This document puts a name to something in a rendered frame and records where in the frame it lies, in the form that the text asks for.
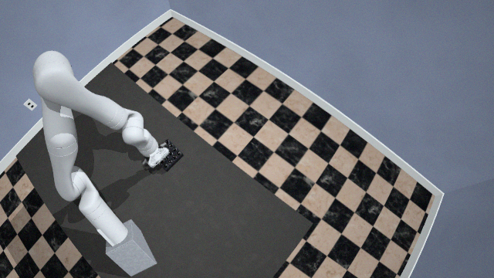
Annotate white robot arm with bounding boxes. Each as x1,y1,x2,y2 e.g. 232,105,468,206
32,51,169,246

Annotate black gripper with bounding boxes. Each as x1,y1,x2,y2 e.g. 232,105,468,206
141,141,168,167

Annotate black knob box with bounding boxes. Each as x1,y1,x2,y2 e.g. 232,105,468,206
160,139,184,172

